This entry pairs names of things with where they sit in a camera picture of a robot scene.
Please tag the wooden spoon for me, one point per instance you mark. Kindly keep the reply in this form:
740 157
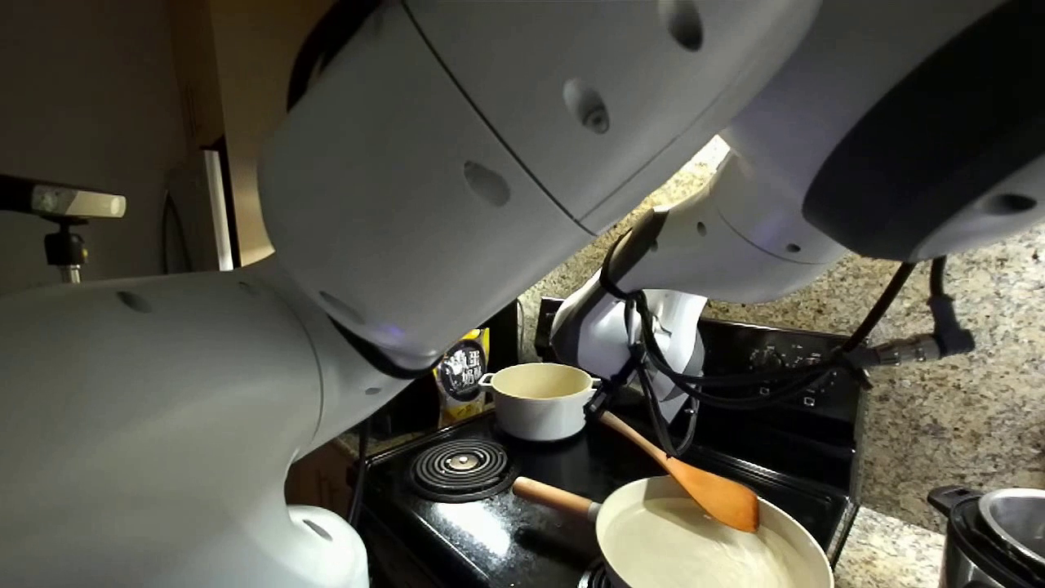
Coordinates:
725 501

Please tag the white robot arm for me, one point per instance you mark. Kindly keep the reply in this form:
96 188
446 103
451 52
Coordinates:
446 157

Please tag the yellow black snack bag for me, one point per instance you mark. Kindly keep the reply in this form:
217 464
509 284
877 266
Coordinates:
457 377

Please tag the black electric stove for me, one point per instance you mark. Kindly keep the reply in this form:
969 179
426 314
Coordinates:
437 510

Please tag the stainless pressure cooker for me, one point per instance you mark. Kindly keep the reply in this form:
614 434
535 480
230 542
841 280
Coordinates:
989 537

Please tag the cream pot with handles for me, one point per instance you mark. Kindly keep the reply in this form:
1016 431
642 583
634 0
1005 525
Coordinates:
541 401

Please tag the cream frying pan wooden handle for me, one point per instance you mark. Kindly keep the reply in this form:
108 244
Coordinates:
653 537

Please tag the camera on tripod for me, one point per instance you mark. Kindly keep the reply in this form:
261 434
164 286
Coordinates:
66 208

